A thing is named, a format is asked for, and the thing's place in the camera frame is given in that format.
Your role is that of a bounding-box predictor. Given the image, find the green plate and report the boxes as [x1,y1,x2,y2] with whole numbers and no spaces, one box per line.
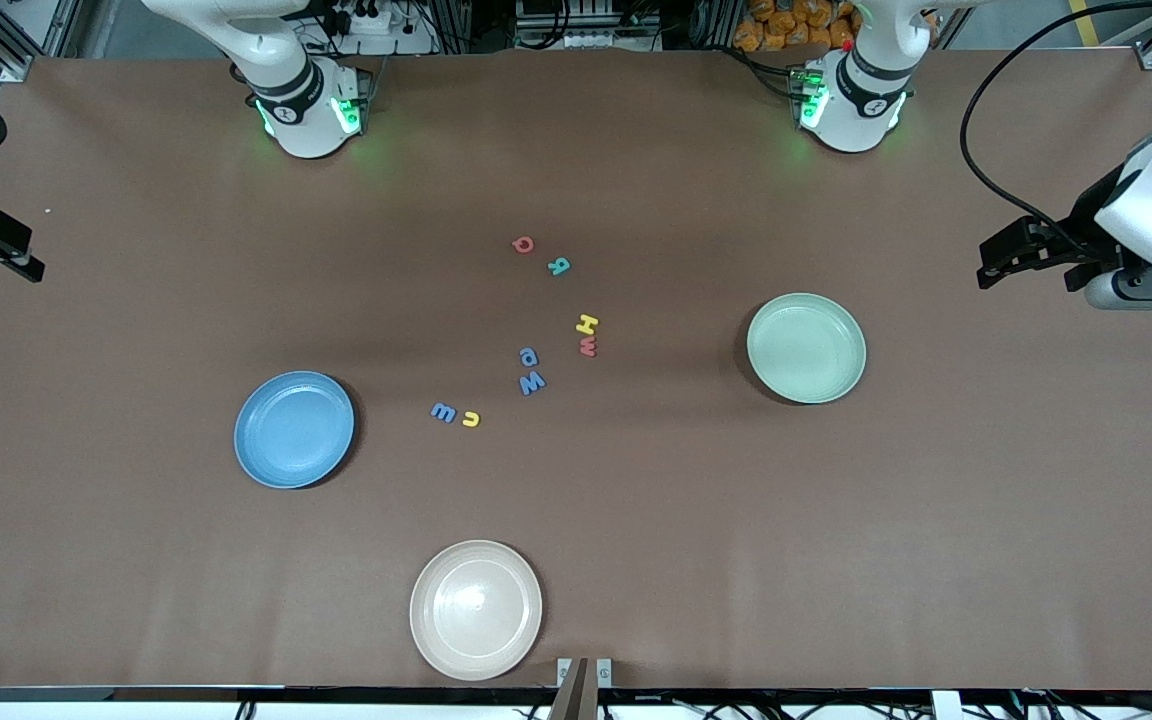
[746,292,868,406]

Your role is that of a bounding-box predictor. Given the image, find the brown table cover sheet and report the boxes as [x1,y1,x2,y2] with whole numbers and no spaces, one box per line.
[0,48,1152,691]

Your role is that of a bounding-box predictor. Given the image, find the orange snack packets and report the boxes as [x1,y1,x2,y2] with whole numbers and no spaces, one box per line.
[733,0,857,53]

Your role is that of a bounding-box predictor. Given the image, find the blue plate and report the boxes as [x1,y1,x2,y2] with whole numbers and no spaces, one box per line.
[234,371,356,490]

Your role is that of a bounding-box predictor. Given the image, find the white power strip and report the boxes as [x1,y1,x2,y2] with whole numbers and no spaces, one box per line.
[336,0,437,56]

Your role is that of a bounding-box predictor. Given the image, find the black electronics rack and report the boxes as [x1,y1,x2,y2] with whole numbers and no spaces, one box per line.
[516,0,662,51]

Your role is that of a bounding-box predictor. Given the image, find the beige plate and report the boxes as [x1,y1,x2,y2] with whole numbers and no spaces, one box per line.
[409,540,544,683]

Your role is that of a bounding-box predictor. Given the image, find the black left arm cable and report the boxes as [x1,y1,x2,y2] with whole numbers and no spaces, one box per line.
[961,0,1152,263]

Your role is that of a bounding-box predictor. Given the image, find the metal camera bracket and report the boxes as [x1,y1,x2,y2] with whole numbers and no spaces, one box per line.
[548,657,613,720]

